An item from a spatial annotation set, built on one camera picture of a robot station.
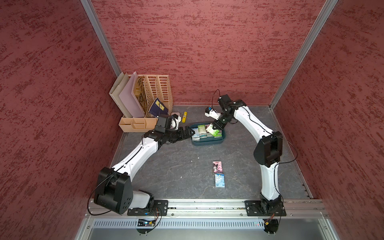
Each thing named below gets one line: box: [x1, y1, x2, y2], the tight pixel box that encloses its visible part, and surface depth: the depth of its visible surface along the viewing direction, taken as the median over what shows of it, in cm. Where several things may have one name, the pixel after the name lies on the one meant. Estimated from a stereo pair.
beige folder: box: [109, 72, 132, 118], surface depth 93 cm
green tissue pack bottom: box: [206, 124, 220, 137], surface depth 91 cm
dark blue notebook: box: [148, 97, 169, 117], surface depth 108 cm
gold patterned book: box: [134, 75, 148, 117], surface depth 103 cm
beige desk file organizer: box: [118, 74, 173, 133], surface depth 105 cm
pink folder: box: [118, 71, 145, 118], surface depth 96 cm
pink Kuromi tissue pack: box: [212, 161, 223, 173], surface depth 87 cm
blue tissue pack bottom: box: [214, 173, 225, 188], surface depth 83 cm
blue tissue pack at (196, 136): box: [191, 128, 200, 141], surface depth 99 cm
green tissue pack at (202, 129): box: [197, 124, 207, 135], surface depth 101 cm
